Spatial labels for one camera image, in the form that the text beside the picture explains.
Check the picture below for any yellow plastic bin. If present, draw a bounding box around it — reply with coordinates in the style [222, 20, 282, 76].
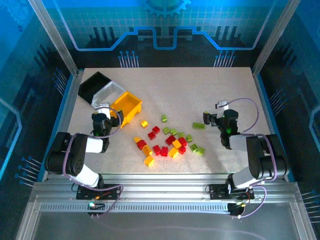
[109, 91, 143, 129]

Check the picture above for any white plastic bin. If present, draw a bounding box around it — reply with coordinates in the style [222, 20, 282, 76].
[91, 80, 127, 108]

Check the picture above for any black plastic bin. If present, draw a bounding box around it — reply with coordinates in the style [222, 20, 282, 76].
[77, 71, 112, 105]

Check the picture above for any small controller board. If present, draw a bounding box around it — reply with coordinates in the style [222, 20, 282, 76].
[228, 202, 247, 217]
[87, 201, 106, 213]

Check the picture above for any grey metal tray panel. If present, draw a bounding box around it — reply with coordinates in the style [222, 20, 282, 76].
[14, 194, 317, 240]

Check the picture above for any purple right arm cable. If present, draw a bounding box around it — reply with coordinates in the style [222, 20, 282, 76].
[216, 98, 278, 220]

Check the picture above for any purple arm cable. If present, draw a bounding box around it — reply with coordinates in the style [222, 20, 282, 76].
[216, 98, 278, 220]
[62, 107, 125, 218]

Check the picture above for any table side rail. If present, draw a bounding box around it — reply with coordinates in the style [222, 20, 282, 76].
[42, 71, 83, 182]
[252, 71, 293, 182]

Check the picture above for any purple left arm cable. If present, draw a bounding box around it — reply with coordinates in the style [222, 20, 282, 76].
[62, 107, 125, 218]

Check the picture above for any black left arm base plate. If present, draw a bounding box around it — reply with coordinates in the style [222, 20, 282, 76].
[76, 183, 123, 201]

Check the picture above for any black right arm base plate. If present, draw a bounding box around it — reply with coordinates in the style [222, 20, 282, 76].
[208, 183, 255, 201]

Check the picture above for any aluminium mounting rail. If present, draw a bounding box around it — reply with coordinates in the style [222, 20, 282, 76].
[32, 173, 300, 204]

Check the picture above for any slotted grey cable duct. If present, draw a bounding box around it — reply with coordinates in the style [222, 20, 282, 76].
[39, 203, 231, 213]

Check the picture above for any aluminium frame post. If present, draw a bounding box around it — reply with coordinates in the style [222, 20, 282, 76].
[252, 0, 301, 76]
[27, 0, 79, 76]

